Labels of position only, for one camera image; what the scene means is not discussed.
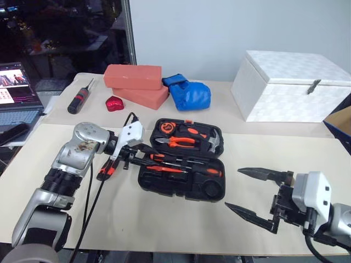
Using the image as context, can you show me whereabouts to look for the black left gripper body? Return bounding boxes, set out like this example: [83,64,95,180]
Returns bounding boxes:
[119,144,143,171]

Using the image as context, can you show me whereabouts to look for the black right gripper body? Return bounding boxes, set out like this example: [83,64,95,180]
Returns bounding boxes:
[269,170,309,228]

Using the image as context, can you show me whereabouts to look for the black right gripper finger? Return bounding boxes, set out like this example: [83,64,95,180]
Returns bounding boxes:
[236,167,287,184]
[224,202,278,235]

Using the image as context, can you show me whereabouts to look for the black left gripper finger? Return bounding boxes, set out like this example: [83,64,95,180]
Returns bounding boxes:
[138,143,160,156]
[131,155,154,167]

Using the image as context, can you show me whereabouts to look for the orange black hand tool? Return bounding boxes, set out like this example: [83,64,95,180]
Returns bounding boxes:
[96,159,122,181]

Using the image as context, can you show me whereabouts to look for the black plastic tool case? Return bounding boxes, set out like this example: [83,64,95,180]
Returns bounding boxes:
[137,118,227,201]

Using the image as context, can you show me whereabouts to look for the black orange long screwdriver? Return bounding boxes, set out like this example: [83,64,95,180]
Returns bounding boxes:
[149,153,207,165]

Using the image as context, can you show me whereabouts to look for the orange slim screwdriver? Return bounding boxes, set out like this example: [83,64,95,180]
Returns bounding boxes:
[145,165,184,174]

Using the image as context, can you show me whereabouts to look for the orange black tape measure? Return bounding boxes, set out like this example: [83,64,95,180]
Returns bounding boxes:
[160,122,179,135]

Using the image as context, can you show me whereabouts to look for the screwdriver with orange black grip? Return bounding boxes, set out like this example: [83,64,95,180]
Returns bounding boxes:
[188,166,223,178]

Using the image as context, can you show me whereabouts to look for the pink foam brick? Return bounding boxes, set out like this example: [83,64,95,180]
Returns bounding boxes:
[103,64,163,91]
[111,85,170,111]

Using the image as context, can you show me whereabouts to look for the red heart shaped box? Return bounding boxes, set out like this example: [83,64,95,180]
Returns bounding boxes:
[105,95,124,113]

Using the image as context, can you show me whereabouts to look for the large beige table mat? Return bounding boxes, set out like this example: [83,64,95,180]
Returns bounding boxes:
[0,123,351,258]

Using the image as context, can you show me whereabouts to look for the blue boxing glove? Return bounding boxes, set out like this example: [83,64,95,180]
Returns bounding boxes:
[161,73,212,112]

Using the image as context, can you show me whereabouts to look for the black red precision screwdriver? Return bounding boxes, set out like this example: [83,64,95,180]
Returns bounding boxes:
[67,77,95,115]

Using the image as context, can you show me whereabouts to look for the white woven lidded box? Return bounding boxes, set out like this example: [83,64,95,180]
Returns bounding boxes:
[230,49,351,123]

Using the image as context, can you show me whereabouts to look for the brown cardboard box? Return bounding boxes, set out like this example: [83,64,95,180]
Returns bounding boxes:
[322,105,351,157]

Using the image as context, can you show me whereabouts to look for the black flat device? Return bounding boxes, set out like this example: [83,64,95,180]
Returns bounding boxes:
[0,122,30,146]

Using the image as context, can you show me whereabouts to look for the open laptop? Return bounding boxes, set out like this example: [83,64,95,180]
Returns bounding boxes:
[0,62,45,139]

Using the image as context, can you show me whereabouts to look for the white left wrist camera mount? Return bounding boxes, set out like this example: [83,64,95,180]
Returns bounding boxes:
[111,120,145,163]

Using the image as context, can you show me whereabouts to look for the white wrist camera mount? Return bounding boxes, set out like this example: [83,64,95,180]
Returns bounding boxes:
[291,171,334,220]
[111,120,145,163]

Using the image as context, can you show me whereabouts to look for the orange handled pliers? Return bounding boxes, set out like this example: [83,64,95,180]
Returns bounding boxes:
[155,135,197,149]

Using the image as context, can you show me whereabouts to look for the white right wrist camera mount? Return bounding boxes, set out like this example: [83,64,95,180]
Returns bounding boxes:
[291,171,334,220]

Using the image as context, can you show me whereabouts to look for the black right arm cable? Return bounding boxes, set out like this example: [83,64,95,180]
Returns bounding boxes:
[301,219,351,263]

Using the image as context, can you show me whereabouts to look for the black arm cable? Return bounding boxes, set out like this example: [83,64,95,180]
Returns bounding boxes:
[70,111,139,263]
[301,219,351,263]
[81,161,95,233]

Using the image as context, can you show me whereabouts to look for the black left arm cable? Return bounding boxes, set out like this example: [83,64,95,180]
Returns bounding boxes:
[81,161,95,233]
[70,111,139,263]

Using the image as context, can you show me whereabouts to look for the claw hammer orange black handle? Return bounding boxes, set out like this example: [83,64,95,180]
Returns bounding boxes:
[178,124,222,155]

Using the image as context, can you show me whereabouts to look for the grey metal window post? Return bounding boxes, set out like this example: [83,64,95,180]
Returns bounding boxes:
[121,0,138,66]

